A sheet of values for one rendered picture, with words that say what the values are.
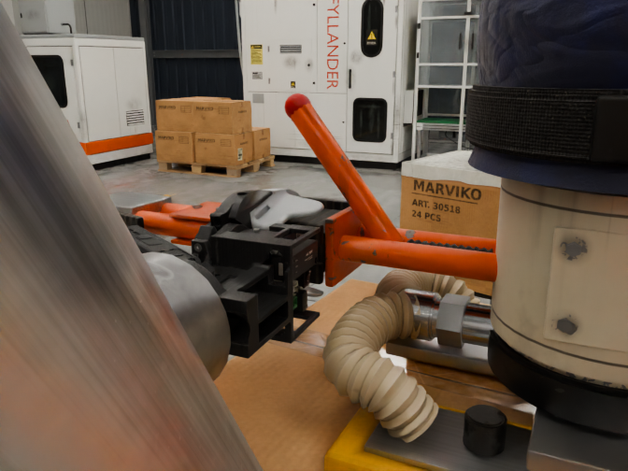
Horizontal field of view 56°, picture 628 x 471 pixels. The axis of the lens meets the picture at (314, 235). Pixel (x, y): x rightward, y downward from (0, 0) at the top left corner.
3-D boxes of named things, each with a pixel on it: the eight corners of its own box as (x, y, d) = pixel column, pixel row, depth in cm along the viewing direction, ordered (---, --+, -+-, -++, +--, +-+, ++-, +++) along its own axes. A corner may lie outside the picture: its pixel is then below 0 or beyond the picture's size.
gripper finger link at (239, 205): (279, 225, 51) (230, 281, 44) (262, 222, 51) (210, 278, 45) (272, 175, 48) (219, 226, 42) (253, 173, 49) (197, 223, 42)
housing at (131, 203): (177, 235, 65) (174, 194, 64) (134, 251, 59) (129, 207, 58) (128, 228, 68) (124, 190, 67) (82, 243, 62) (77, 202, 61)
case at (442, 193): (606, 281, 206) (623, 166, 195) (563, 316, 177) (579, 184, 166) (452, 247, 245) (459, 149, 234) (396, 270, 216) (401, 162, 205)
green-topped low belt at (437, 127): (513, 168, 789) (518, 121, 771) (508, 175, 743) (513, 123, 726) (421, 163, 838) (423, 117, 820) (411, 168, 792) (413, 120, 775)
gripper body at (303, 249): (323, 316, 46) (247, 392, 35) (227, 299, 49) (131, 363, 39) (323, 221, 44) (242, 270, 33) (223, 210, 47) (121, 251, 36)
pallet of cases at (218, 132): (275, 165, 815) (274, 98, 789) (235, 178, 725) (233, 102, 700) (201, 160, 862) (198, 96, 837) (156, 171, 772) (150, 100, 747)
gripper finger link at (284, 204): (344, 202, 53) (304, 256, 46) (284, 196, 55) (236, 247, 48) (341, 170, 51) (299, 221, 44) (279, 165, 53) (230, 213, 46)
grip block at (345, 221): (371, 258, 57) (372, 198, 56) (329, 291, 49) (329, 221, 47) (293, 248, 61) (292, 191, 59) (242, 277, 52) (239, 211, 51)
